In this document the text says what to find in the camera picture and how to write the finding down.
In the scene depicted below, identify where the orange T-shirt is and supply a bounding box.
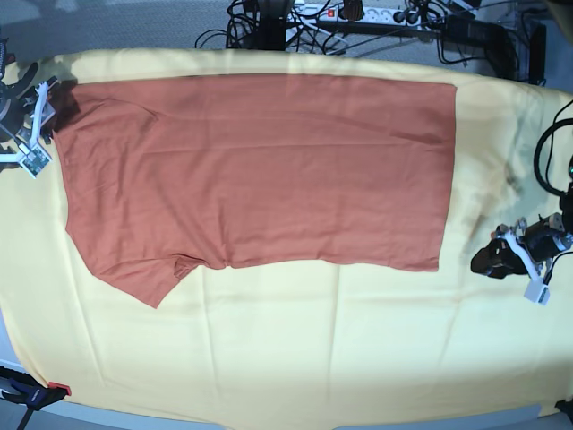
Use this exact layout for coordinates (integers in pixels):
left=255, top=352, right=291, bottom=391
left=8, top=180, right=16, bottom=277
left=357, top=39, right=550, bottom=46
left=54, top=74, right=457, bottom=307

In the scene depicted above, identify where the black clamp right corner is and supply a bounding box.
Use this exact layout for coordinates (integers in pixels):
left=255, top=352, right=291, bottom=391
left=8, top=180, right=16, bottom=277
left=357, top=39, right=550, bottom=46
left=555, top=400, right=573, bottom=424

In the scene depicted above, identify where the white power strip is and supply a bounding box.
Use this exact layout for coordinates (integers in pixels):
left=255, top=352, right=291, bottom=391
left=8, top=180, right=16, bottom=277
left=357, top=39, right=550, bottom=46
left=294, top=1, right=423, bottom=30

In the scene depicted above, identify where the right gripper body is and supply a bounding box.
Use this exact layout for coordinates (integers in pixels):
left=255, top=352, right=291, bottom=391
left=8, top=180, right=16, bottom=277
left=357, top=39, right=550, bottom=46
left=1, top=76, right=59, bottom=177

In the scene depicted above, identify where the black box on floor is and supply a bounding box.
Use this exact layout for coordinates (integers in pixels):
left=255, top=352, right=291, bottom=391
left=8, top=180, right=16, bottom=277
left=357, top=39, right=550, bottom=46
left=441, top=14, right=516, bottom=69

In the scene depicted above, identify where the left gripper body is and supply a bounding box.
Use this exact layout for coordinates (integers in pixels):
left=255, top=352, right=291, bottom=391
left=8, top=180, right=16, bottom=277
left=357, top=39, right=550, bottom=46
left=492, top=217, right=572, bottom=305

